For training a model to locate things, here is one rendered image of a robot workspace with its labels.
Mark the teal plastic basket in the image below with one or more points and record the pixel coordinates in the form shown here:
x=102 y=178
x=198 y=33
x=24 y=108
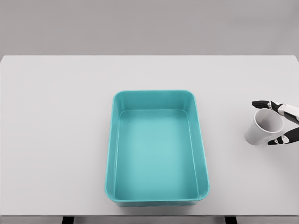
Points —
x=156 y=149

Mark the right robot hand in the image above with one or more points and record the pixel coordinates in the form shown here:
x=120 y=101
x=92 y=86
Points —
x=289 y=109

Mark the white paper cup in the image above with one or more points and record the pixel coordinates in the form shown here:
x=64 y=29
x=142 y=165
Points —
x=261 y=127

